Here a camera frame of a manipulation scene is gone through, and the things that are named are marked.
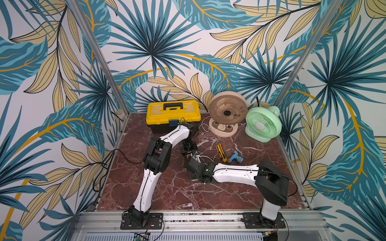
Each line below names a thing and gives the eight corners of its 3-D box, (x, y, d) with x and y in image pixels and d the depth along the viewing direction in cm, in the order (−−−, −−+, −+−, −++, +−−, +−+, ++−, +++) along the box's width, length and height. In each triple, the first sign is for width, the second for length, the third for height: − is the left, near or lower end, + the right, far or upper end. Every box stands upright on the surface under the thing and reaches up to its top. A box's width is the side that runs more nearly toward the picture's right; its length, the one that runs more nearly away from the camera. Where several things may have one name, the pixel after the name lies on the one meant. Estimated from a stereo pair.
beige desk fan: (209, 137, 108) (214, 102, 82) (208, 126, 114) (213, 91, 89) (238, 137, 108) (253, 103, 83) (236, 126, 115) (249, 91, 89)
